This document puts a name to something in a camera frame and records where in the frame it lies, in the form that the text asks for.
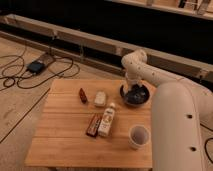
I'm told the red snack bar wrapper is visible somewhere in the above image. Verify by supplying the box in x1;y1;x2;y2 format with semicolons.
86;114;102;137

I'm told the white paper cup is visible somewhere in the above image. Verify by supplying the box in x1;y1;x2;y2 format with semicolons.
128;125;150;150

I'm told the white plastic bottle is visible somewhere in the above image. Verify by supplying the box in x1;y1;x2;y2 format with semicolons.
98;103;116;137

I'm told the wooden table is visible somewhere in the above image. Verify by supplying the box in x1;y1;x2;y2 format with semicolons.
25;79;152;169

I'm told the dark ceramic bowl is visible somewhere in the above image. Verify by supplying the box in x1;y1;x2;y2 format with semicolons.
120;84;150;107

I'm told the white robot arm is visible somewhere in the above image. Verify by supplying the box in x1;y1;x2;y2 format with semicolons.
121;49;213;171

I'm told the white rounded soap box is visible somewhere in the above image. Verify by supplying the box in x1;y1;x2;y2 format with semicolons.
94;91;107;107

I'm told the blue power adapter box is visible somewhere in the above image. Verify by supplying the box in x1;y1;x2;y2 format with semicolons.
27;61;45;74

